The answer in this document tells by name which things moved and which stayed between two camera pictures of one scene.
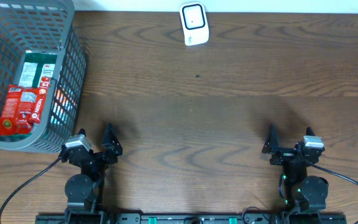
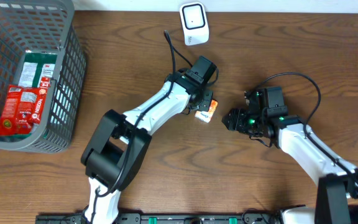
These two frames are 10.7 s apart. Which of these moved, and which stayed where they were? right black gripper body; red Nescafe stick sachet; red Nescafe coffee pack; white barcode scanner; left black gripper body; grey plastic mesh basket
Moved: left black gripper body; right black gripper body
Stayed: grey plastic mesh basket; white barcode scanner; red Nescafe stick sachet; red Nescafe coffee pack
